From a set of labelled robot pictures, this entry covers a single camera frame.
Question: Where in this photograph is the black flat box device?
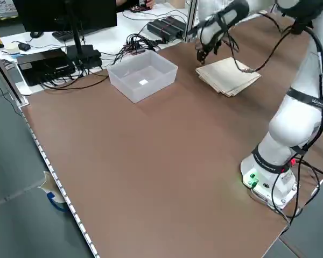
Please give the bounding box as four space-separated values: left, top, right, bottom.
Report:
17 48 76 87

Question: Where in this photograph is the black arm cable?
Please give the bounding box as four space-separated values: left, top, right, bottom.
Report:
196 10 323 173

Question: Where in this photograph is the black cable bundle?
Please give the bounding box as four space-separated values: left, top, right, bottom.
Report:
115 32 162 59

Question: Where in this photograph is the black finned power unit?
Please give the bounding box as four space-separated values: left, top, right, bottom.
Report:
147 16 188 43

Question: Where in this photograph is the cream-colored tablecloth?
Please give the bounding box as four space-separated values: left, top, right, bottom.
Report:
195 56 262 98

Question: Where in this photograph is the white side desk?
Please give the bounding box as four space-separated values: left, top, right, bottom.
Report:
0 0 194 96

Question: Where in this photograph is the clear plastic box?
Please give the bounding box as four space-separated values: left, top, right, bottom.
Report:
107 49 178 104

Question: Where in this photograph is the black computer monitor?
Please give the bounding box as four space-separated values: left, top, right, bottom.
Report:
15 0 118 33

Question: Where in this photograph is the white and blue bag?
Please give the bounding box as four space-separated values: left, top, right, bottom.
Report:
37 170 68 213

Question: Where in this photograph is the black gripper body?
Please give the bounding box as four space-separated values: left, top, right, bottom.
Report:
195 37 223 53

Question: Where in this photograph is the aluminium camera post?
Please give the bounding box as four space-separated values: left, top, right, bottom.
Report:
183 0 200 43

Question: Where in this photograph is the aluminium frame rail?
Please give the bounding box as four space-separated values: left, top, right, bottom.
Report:
0 42 30 108

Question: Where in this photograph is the black keyboard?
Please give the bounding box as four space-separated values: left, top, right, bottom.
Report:
51 30 80 41

